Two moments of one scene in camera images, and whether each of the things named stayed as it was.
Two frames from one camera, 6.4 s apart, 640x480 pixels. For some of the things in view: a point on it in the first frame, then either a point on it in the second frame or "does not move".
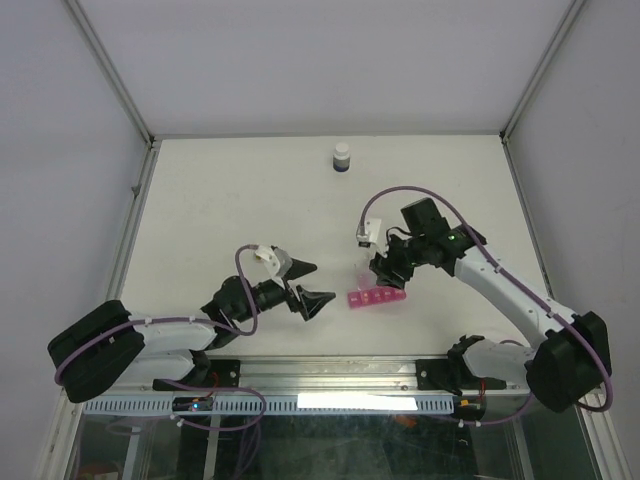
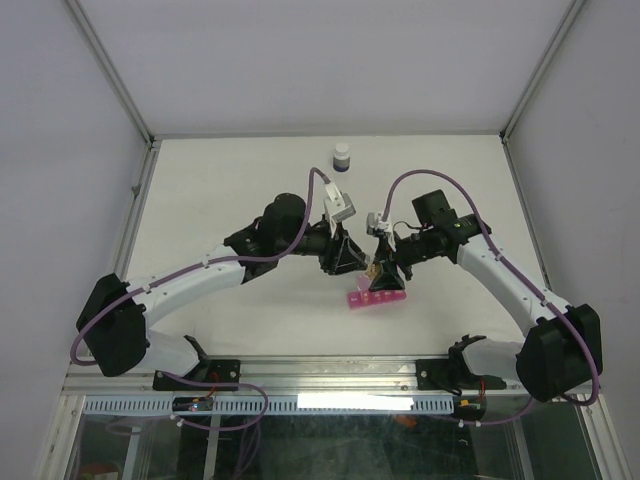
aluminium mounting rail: (335, 377) does not move
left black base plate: (224, 373) does not move
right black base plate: (438, 375) does not move
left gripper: (310, 300) to (334, 264)
